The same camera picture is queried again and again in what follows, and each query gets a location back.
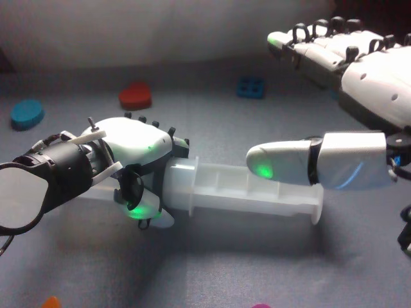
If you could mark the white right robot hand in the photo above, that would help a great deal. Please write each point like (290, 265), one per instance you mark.
(350, 160)

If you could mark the blue four-hole square block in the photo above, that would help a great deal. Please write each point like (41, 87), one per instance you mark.
(251, 88)

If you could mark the blue round disc block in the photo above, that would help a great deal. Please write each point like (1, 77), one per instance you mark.
(27, 114)

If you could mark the red heart block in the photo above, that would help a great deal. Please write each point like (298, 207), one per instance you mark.
(135, 94)

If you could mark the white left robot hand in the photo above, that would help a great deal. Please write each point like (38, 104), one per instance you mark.
(135, 138)

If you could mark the orange triangle block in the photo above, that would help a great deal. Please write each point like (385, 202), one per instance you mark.
(51, 303)

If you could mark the large translucent plastic syringe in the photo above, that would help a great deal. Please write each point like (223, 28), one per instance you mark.
(244, 195)

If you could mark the pink round disc block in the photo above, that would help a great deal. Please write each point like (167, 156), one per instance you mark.
(261, 305)

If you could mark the grey table cloth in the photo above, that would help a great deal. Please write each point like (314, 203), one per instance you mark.
(224, 266)

